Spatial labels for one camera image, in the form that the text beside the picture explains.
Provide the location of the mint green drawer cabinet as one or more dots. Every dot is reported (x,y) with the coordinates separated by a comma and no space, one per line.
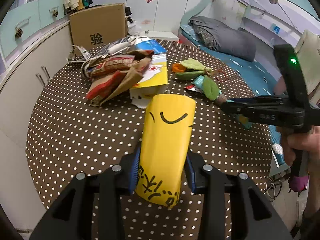
(27,19)

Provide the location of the brown polka dot tablecloth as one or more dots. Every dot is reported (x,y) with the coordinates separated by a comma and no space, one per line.
(67,136)

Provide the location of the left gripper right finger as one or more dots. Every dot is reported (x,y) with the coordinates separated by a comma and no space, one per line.
(252,215)

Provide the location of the grey folded quilt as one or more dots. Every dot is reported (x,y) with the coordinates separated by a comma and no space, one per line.
(217,36)

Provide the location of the person's right hand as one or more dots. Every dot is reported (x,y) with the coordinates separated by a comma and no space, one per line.
(308,142)

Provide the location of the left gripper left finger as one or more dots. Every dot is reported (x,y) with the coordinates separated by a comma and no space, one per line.
(91,205)

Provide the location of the orange plastic cap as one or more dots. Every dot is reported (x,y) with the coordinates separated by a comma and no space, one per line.
(178,68)

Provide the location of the blue patterned bed sheet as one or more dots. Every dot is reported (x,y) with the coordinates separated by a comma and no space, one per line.
(261,77)

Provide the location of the yellow paper bag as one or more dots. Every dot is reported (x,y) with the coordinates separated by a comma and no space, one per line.
(168,125)

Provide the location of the green leaf plush toy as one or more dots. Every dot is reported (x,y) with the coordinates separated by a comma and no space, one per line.
(194,69)

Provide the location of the red hair band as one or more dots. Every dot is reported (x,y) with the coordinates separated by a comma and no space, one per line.
(221,76)

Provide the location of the brown cardboard box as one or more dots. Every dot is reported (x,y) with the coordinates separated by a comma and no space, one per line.
(98,25)

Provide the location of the teal snack wrapper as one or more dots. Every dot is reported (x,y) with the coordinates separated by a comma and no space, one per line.
(206,86)

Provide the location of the brown snack bags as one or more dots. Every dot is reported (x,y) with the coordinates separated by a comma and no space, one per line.
(113,75)

